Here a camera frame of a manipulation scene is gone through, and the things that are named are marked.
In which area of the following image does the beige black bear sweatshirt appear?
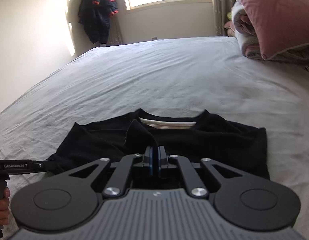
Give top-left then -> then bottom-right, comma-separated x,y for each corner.
49,109 -> 270,179

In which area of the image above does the person's left hand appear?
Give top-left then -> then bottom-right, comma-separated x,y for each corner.
0,187 -> 10,225

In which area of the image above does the folded grey pink quilt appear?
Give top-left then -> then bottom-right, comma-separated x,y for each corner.
231,0 -> 309,63

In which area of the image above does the hanging navy jacket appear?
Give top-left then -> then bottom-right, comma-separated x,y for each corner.
78,0 -> 118,44

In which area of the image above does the small pink pillow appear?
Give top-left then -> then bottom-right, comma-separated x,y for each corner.
223,20 -> 235,37

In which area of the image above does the grey patterned curtain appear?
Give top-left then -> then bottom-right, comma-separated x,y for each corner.
212,0 -> 235,36

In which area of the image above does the pink velvet pillow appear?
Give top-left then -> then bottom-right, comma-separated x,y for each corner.
240,0 -> 309,60

